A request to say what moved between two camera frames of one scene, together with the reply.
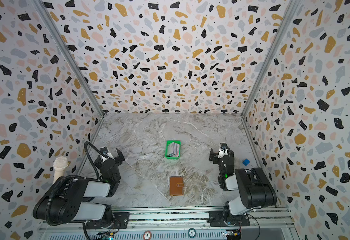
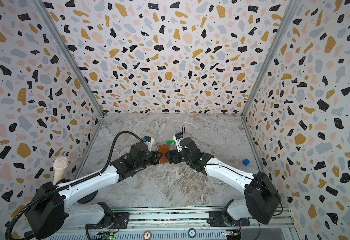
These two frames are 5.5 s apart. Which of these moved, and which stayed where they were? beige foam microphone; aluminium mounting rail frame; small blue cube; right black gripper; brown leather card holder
Moved: right black gripper; brown leather card holder
Stayed: small blue cube; beige foam microphone; aluminium mounting rail frame
